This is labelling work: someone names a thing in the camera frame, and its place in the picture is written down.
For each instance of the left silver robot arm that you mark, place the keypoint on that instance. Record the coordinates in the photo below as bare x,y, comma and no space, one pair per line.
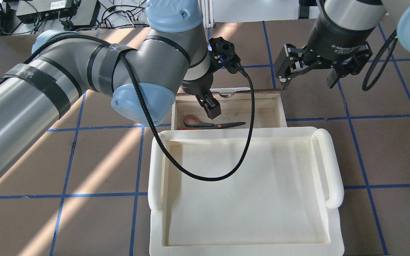
142,82

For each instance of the red handled scissors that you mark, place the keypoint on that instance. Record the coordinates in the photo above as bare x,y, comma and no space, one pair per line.
191,122

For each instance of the dark wooden drawer box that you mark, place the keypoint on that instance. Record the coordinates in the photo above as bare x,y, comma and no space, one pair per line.
269,112

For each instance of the aluminium frame post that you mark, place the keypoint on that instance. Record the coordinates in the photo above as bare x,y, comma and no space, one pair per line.
207,7

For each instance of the white drawer handle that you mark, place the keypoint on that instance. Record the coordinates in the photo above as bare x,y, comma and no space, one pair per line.
229,92

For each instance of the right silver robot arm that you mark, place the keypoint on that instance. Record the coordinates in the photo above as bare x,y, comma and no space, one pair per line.
362,15

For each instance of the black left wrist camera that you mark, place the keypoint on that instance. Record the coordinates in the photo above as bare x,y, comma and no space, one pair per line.
222,55

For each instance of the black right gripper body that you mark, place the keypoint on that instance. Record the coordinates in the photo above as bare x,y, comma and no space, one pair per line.
336,39

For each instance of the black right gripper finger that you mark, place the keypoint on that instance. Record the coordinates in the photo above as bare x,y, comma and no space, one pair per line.
292,62
338,72

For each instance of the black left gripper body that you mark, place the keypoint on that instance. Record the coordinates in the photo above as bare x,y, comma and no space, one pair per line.
196,86

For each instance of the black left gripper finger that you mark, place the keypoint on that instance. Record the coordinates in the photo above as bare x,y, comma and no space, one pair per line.
210,104

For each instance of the cream plastic tray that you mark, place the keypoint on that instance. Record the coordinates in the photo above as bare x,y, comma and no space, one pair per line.
282,201

